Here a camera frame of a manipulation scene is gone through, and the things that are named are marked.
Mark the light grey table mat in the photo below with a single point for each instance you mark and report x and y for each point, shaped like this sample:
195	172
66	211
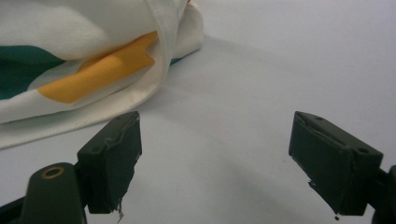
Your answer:
236	93

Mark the white tote bag orange green print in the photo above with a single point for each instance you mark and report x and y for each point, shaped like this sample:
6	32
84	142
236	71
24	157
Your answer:
77	25

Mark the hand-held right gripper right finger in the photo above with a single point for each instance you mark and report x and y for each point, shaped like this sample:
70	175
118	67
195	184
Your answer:
333	161

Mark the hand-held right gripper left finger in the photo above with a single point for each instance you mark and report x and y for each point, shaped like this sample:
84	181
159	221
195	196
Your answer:
109	161

